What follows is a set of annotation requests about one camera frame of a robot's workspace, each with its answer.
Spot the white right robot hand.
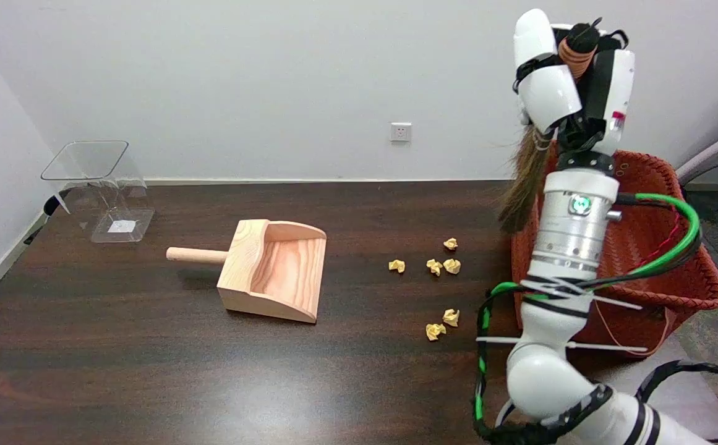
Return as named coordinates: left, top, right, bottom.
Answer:
left=513, top=9, right=636, bottom=156

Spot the brown bristle hand broom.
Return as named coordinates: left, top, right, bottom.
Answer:
left=498, top=19, right=604, bottom=234

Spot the wooden dustpan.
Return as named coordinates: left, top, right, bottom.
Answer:
left=166, top=219, right=327, bottom=324

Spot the grey office chair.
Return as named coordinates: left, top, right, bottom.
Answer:
left=675, top=121, right=718, bottom=186

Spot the red woven basket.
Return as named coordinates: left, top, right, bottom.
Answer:
left=510, top=150, right=718, bottom=359

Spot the white zip tie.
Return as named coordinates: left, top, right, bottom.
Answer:
left=519, top=280, right=644, bottom=310
left=476, top=336, right=649, bottom=353

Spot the grey mat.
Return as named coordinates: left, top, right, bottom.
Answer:
left=600, top=337, right=718, bottom=441

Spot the clear plastic container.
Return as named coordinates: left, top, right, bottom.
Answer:
left=41, top=140, right=155, bottom=244

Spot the green and black cable bundle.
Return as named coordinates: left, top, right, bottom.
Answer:
left=473, top=193, right=703, bottom=445

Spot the black sleeved cable loop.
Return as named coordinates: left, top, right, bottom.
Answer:
left=636, top=360, right=718, bottom=402

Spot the small black cable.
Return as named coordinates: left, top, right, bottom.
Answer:
left=24, top=189, right=75, bottom=245

